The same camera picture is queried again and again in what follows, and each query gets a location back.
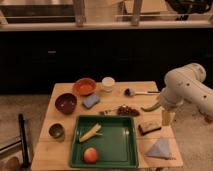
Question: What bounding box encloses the brown block eraser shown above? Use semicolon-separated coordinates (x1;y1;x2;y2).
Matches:
138;121;161;136

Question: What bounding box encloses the green plastic tray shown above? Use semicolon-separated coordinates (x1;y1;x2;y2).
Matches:
69;115;138;169

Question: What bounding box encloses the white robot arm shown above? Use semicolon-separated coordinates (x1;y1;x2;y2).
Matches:
158;63;213;123

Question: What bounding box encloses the green pepper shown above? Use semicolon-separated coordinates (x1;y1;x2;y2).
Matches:
141;102;161;112

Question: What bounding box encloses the folded blue cloth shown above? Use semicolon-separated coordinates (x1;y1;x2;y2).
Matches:
146;137;172;160

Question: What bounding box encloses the wooden table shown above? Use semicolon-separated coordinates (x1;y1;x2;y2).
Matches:
31;81;183;171

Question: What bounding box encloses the bunch of dark grapes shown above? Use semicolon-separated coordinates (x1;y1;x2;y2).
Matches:
100;105;140;117

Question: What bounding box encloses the white cup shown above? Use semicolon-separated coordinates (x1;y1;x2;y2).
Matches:
102;77;115;92

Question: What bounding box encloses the yellow banana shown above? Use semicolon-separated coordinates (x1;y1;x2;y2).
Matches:
79;123;101;143

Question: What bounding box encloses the blue sponge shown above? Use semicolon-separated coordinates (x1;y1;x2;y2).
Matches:
83;93;100;109

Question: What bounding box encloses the red apple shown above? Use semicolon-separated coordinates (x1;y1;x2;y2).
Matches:
83;147;99;164

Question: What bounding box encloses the orange bowl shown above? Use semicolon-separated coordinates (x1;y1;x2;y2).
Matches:
73;78;96;96

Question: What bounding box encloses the dark red bowl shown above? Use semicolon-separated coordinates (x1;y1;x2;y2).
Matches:
55;93;77;115

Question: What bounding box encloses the black metal stand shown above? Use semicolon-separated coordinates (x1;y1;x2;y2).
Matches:
18;114;30;168

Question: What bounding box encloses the white handled brush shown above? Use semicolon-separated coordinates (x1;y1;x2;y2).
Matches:
124;88;159;97

